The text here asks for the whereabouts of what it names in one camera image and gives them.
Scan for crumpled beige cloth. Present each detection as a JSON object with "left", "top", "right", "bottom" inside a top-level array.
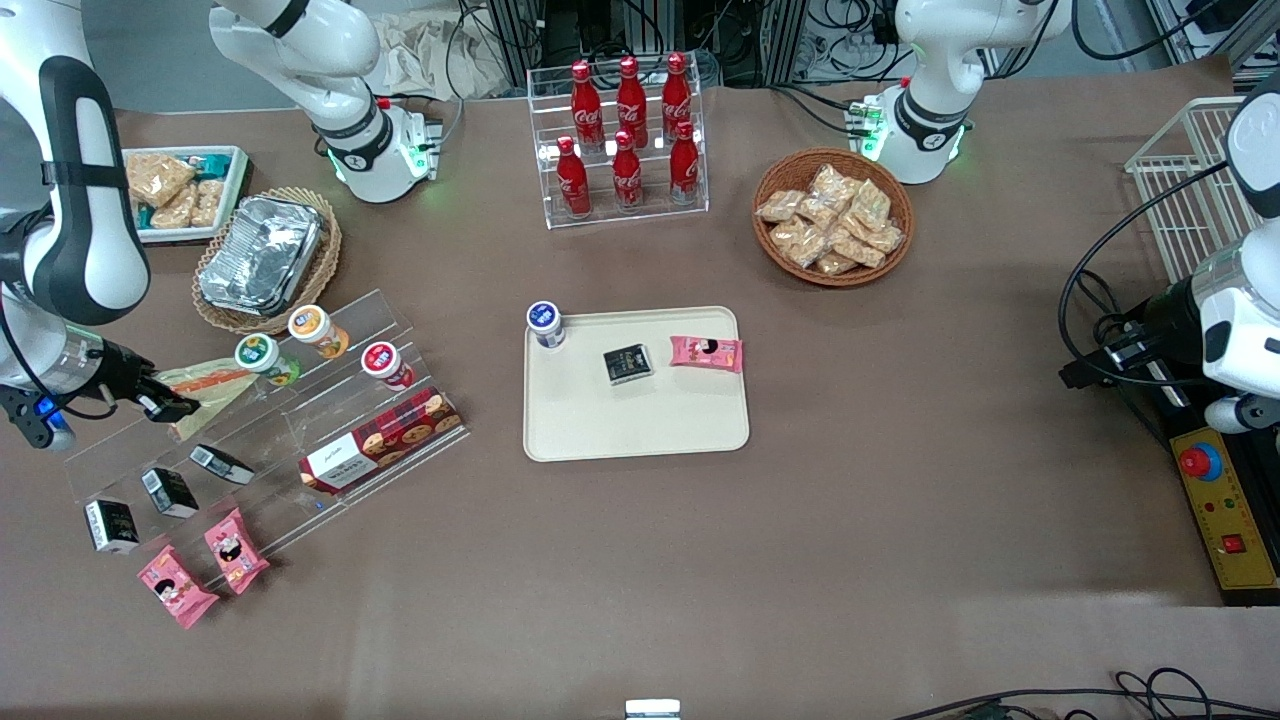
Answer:
[{"left": 375, "top": 10, "right": 511, "bottom": 101}]

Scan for metal equipment rack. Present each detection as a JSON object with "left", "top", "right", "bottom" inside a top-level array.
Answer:
[{"left": 485, "top": 0, "right": 813, "bottom": 89}]

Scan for clear acrylic bottle rack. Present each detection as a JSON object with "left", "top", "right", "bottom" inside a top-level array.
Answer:
[{"left": 527, "top": 60, "right": 711, "bottom": 231}]

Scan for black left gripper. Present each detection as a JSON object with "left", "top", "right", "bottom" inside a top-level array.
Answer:
[{"left": 1059, "top": 278, "right": 1213, "bottom": 391}]

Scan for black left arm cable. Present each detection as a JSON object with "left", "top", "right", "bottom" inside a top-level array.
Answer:
[{"left": 1058, "top": 160, "right": 1233, "bottom": 393}]

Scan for oval wicker basket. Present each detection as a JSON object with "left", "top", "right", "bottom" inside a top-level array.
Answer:
[{"left": 190, "top": 186, "right": 343, "bottom": 336}]

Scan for red plaid cookie box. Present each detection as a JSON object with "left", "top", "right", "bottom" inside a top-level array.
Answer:
[{"left": 298, "top": 388, "right": 466, "bottom": 495}]

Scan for pink cartoon snack pack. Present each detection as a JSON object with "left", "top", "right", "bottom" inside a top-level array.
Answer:
[
  {"left": 205, "top": 508, "right": 271, "bottom": 596},
  {"left": 669, "top": 335, "right": 744, "bottom": 374},
  {"left": 137, "top": 545, "right": 219, "bottom": 629}
]

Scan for round brown wicker basket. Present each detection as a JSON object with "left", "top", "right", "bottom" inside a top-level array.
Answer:
[{"left": 752, "top": 148, "right": 916, "bottom": 289}]

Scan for black cable bundle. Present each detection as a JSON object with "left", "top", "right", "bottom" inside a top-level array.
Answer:
[{"left": 890, "top": 668, "right": 1280, "bottom": 720}]

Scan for triangle sandwich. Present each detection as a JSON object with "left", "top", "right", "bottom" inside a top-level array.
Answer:
[{"left": 155, "top": 358, "right": 257, "bottom": 442}]

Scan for white wire basket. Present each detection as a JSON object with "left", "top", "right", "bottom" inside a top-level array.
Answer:
[{"left": 1125, "top": 95, "right": 1251, "bottom": 286}]

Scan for silver foil container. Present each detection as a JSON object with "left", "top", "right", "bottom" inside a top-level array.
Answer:
[{"left": 198, "top": 196, "right": 326, "bottom": 317}]

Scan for white rectangular bin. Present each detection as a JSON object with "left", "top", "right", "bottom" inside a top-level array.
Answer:
[{"left": 120, "top": 145, "right": 251, "bottom": 246}]

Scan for blue cap gum jar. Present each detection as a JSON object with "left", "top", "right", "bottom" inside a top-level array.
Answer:
[{"left": 526, "top": 300, "right": 567, "bottom": 351}]

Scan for clear acrylic stepped shelf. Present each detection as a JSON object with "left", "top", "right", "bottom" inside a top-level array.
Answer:
[{"left": 63, "top": 288, "right": 471, "bottom": 591}]

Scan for red cola bottle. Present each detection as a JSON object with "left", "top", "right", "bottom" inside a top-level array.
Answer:
[
  {"left": 669, "top": 120, "right": 701, "bottom": 206},
  {"left": 611, "top": 130, "right": 644, "bottom": 211},
  {"left": 616, "top": 55, "right": 649, "bottom": 146},
  {"left": 556, "top": 135, "right": 593, "bottom": 219},
  {"left": 662, "top": 52, "right": 693, "bottom": 141},
  {"left": 570, "top": 60, "right": 604, "bottom": 151}
]

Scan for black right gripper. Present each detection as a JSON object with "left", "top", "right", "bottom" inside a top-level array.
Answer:
[{"left": 94, "top": 341, "right": 202, "bottom": 422}]

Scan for black snack packet with barcode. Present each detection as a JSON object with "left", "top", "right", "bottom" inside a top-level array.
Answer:
[
  {"left": 603, "top": 343, "right": 654, "bottom": 386},
  {"left": 142, "top": 467, "right": 199, "bottom": 519},
  {"left": 85, "top": 498, "right": 141, "bottom": 554},
  {"left": 190, "top": 444, "right": 256, "bottom": 486}
]

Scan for red cap gum jar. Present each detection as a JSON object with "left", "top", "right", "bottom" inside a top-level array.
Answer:
[{"left": 361, "top": 341, "right": 416, "bottom": 391}]

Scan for cream plastic tray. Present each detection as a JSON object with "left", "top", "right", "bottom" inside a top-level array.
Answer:
[{"left": 522, "top": 305, "right": 751, "bottom": 463}]

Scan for yellow emergency stop control box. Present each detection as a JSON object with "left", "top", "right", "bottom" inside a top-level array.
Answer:
[{"left": 1168, "top": 425, "right": 1280, "bottom": 607}]

